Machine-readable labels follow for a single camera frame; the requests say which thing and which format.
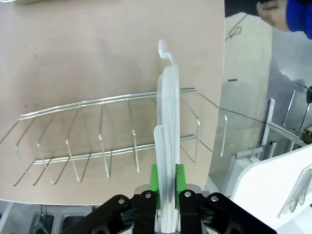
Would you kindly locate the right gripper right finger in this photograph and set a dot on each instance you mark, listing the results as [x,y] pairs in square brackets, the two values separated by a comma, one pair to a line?
[181,180]

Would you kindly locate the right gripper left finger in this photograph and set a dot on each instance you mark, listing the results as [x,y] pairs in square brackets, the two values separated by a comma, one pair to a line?
[154,180]

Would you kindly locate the clear plastic clip lid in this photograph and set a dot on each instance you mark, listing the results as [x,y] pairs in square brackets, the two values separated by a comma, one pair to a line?
[168,122]

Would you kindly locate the steel kitchen tongs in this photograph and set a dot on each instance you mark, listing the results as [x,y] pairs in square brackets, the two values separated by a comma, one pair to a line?
[296,192]

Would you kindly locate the person's left forearm blue sleeve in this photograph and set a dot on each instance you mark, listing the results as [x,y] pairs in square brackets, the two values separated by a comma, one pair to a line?
[301,17]

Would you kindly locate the person's left hand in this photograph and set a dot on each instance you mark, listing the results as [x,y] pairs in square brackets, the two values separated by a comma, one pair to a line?
[275,12]

